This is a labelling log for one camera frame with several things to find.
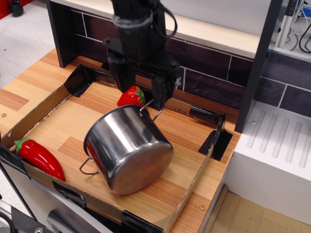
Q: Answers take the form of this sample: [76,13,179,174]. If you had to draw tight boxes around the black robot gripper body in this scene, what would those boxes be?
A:
[103,12,179,78]

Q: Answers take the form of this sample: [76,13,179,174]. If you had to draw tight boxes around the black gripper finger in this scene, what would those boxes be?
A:
[152,75,182,110]
[107,57,136,92]

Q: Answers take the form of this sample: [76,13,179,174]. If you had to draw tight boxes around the stainless steel pot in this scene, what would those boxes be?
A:
[84,104,174,195]

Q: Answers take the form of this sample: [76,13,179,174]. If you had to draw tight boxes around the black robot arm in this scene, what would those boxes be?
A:
[103,0,179,110]

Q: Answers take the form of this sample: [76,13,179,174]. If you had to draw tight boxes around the cardboard fence with black tape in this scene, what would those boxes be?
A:
[0,62,237,233]

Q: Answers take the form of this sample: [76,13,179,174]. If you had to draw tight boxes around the red toy strawberry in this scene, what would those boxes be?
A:
[117,85,146,106]

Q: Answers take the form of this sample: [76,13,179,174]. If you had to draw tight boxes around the wooden shelf with dark posts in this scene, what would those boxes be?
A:
[47,0,280,132]

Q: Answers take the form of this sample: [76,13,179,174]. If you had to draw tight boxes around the red toy chili pepper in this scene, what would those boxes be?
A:
[14,138,65,182]

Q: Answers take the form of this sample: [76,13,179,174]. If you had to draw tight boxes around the black caster wheel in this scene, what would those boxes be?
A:
[8,0,24,17]

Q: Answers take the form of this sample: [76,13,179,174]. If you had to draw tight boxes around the white sink drainboard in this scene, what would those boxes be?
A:
[225,102,311,224]

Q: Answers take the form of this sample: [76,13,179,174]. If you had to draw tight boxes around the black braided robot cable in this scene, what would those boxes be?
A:
[112,2,178,38]

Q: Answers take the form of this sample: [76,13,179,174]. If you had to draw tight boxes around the cables in background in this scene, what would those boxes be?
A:
[284,0,311,53]

